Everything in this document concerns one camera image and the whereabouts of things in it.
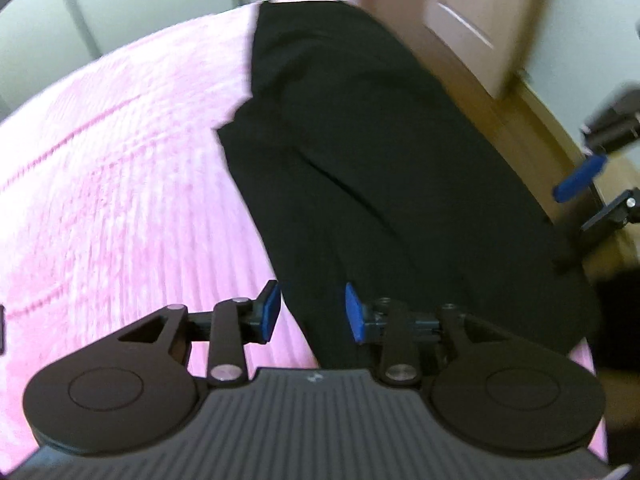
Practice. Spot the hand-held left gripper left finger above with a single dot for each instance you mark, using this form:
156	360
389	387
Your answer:
272	310

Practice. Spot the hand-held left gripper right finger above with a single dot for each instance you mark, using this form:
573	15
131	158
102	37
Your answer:
352	312

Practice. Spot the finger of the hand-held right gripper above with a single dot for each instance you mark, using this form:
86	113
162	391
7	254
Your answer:
580	180
615	210

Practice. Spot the black pants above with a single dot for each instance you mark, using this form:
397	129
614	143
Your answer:
375	160

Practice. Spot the dark cloth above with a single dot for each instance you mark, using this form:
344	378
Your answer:
620	320

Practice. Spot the pink ribbed blanket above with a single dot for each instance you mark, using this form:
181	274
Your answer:
125	185

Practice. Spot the white door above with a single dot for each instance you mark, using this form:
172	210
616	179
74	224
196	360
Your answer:
480	0

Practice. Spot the black phone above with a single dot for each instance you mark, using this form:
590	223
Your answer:
2	330

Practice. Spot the white wardrobe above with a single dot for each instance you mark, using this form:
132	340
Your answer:
150	0

